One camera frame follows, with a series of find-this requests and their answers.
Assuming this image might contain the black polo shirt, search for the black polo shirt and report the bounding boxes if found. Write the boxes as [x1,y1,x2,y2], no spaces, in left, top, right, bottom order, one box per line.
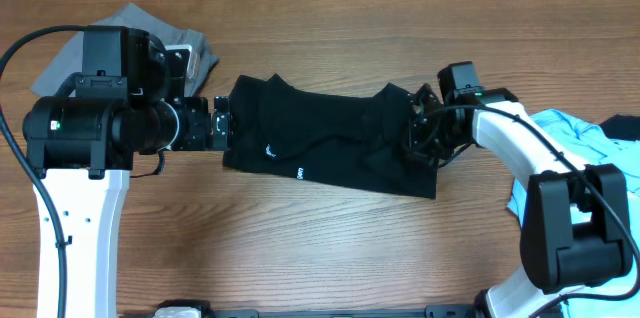
[223,75,437,199]

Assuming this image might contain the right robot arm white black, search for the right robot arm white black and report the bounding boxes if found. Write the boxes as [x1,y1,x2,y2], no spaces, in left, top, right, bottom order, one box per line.
[403,62,639,318]

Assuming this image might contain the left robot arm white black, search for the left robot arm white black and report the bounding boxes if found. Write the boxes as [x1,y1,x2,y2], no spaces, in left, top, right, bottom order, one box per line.
[23,26,230,317]

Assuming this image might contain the grey folded trousers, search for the grey folded trousers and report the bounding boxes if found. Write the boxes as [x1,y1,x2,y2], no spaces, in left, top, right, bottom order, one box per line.
[31,3,219,101]

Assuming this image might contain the light blue shirt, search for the light blue shirt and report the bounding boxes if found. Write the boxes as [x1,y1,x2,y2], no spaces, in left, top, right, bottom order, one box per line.
[506,108,640,318]

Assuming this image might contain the dark navy garment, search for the dark navy garment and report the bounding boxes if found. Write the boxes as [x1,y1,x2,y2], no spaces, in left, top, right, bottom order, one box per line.
[600,115,640,141]

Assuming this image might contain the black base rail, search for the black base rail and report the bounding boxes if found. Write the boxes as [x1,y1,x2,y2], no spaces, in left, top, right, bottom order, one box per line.
[154,299,486,318]

